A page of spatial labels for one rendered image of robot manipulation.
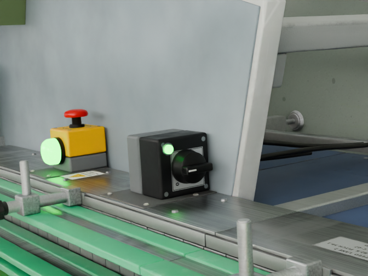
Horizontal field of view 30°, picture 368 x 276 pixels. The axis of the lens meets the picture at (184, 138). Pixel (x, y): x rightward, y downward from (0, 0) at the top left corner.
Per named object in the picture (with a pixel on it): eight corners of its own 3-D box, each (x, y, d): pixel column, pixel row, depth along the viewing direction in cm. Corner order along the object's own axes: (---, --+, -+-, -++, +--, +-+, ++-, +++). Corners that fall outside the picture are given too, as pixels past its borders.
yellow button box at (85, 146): (91, 162, 122) (52, 168, 117) (87, 120, 121) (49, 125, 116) (110, 166, 116) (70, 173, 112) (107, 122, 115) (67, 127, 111)
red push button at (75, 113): (61, 130, 116) (59, 110, 116) (82, 127, 118) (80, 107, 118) (71, 131, 113) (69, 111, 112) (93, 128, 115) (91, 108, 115)
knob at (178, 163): (200, 180, 91) (215, 183, 88) (172, 185, 89) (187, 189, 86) (198, 147, 91) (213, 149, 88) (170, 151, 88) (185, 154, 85)
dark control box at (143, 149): (179, 182, 99) (129, 192, 94) (176, 127, 98) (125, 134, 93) (214, 190, 93) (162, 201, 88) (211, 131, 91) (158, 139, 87)
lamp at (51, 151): (55, 162, 116) (38, 165, 115) (52, 136, 116) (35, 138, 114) (66, 165, 113) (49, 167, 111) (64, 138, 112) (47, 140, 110)
